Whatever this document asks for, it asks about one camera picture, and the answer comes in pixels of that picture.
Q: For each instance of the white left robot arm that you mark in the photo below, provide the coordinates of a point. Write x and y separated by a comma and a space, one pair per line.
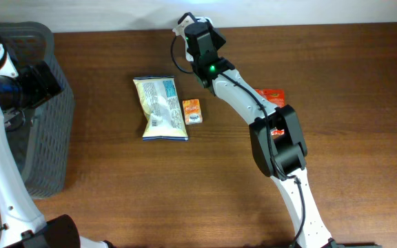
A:
21, 223

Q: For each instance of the yellow snack bag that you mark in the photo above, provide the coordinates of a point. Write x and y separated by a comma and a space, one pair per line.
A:
160, 103

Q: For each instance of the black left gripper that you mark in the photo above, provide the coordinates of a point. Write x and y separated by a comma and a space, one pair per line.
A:
47, 83

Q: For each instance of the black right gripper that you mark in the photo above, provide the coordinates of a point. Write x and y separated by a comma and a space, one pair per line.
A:
198, 31

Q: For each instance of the grey plastic basket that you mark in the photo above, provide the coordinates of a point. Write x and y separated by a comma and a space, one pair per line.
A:
38, 137

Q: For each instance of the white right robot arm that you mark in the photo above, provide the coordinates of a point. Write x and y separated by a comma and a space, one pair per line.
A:
278, 146

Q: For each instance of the white barcode scanner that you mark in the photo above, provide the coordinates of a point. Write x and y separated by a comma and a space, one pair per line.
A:
194, 31

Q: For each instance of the red snack bag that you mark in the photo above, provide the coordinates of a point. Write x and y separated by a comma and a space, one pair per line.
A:
277, 97

